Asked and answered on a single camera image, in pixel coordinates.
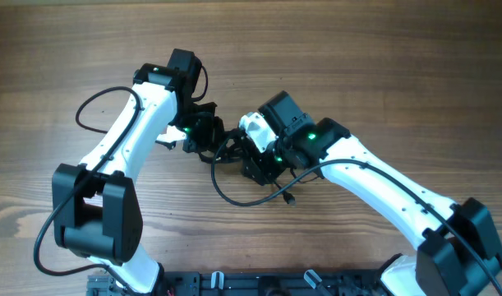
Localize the black cable bundle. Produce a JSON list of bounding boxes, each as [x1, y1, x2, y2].
[[199, 127, 297, 206]]

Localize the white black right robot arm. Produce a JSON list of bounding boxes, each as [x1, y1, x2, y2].
[[238, 91, 502, 295]]

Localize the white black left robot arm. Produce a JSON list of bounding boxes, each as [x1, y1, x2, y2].
[[45, 49, 221, 295]]

